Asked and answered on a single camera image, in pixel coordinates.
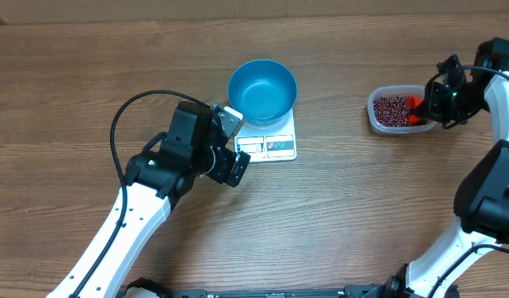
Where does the red plastic scoop blue handle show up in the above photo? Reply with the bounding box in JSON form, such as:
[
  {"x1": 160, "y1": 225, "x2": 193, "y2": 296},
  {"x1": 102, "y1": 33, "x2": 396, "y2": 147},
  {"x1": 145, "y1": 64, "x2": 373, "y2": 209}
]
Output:
[{"x1": 406, "y1": 95, "x2": 425, "y2": 126}]

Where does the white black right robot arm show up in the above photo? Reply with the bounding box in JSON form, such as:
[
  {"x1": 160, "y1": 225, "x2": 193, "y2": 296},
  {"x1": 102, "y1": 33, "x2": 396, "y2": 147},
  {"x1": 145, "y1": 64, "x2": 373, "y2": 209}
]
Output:
[{"x1": 360, "y1": 37, "x2": 509, "y2": 297}]

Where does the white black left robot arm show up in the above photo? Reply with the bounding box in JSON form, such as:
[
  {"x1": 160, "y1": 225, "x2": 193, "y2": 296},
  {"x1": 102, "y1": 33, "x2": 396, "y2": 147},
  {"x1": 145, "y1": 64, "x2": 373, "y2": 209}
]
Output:
[{"x1": 50, "y1": 101, "x2": 250, "y2": 298}]

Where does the white digital kitchen scale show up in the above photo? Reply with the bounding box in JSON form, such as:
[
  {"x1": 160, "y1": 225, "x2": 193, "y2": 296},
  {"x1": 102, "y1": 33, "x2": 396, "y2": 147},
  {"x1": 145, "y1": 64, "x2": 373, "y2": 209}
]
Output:
[{"x1": 234, "y1": 110, "x2": 297, "y2": 163}]

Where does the teal plastic bowl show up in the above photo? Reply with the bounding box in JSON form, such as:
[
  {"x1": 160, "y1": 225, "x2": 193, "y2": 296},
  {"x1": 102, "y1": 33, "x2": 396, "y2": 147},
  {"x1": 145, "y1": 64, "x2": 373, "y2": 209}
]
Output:
[{"x1": 228, "y1": 60, "x2": 299, "y2": 126}]

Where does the red beans pile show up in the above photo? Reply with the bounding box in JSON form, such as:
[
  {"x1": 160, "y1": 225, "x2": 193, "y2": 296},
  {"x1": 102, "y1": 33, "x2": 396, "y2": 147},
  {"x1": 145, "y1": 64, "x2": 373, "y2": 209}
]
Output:
[{"x1": 372, "y1": 96, "x2": 408, "y2": 127}]

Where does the clear plastic bean container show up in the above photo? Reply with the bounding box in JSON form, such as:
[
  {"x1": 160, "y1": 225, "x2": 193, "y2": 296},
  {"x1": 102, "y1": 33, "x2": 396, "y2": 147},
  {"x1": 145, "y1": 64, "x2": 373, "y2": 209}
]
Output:
[{"x1": 367, "y1": 85, "x2": 436, "y2": 135}]

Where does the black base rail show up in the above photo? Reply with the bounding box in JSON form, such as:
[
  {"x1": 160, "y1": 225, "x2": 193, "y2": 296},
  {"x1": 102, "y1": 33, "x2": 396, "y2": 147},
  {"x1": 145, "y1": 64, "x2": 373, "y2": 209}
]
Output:
[{"x1": 115, "y1": 277, "x2": 418, "y2": 298}]

